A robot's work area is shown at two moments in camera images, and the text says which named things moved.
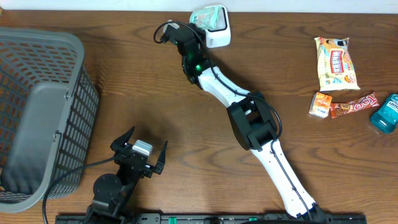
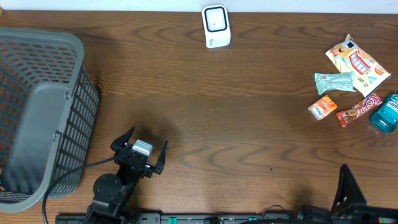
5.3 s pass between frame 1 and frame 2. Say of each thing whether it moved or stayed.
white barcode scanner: stayed
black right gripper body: moved
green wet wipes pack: moved
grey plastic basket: stayed
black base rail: stayed
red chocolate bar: moved
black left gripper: stayed
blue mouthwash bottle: stayed
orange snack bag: moved
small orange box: moved
